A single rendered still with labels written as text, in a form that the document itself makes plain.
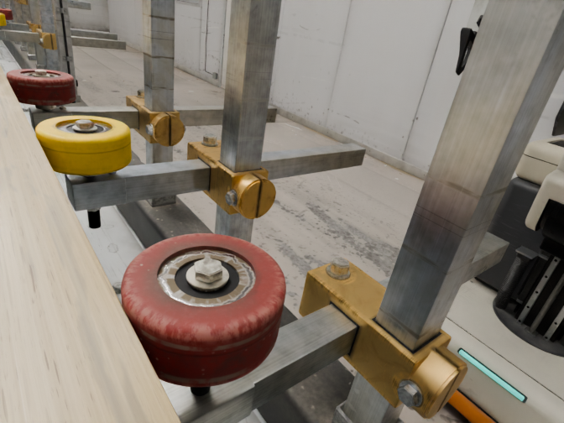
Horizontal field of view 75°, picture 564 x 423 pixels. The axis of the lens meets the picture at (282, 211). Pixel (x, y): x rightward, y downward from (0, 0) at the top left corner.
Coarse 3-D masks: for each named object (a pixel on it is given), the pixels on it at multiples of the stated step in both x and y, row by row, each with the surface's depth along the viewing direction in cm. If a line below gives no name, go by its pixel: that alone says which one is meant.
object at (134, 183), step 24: (144, 168) 41; (168, 168) 42; (192, 168) 43; (264, 168) 49; (288, 168) 52; (312, 168) 55; (336, 168) 58; (72, 192) 35; (96, 192) 37; (120, 192) 38; (144, 192) 40; (168, 192) 42
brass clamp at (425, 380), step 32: (320, 288) 32; (352, 288) 31; (384, 288) 32; (352, 320) 29; (352, 352) 30; (384, 352) 27; (416, 352) 26; (448, 352) 27; (384, 384) 28; (416, 384) 25; (448, 384) 25
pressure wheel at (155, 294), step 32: (160, 256) 19; (192, 256) 20; (224, 256) 20; (256, 256) 20; (128, 288) 16; (160, 288) 17; (192, 288) 18; (224, 288) 18; (256, 288) 18; (160, 320) 15; (192, 320) 15; (224, 320) 16; (256, 320) 16; (160, 352) 15; (192, 352) 15; (224, 352) 16; (256, 352) 17; (192, 384) 16
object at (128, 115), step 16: (32, 112) 51; (48, 112) 53; (64, 112) 54; (80, 112) 55; (96, 112) 56; (112, 112) 58; (128, 112) 59; (192, 112) 66; (208, 112) 68; (272, 112) 77
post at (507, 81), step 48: (528, 0) 17; (480, 48) 19; (528, 48) 17; (480, 96) 19; (528, 96) 18; (480, 144) 20; (432, 192) 23; (480, 192) 20; (432, 240) 23; (480, 240) 24; (432, 288) 24; (432, 336) 27
